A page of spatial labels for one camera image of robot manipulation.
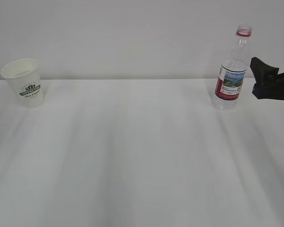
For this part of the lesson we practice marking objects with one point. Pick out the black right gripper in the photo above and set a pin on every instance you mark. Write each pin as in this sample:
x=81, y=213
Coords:
x=269, y=84

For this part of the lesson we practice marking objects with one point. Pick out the clear plastic water bottle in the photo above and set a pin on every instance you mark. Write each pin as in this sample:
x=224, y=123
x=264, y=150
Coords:
x=233, y=70

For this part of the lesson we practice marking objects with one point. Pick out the white paper coffee cup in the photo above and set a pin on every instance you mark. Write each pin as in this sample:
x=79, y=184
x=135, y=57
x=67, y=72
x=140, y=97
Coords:
x=23, y=78

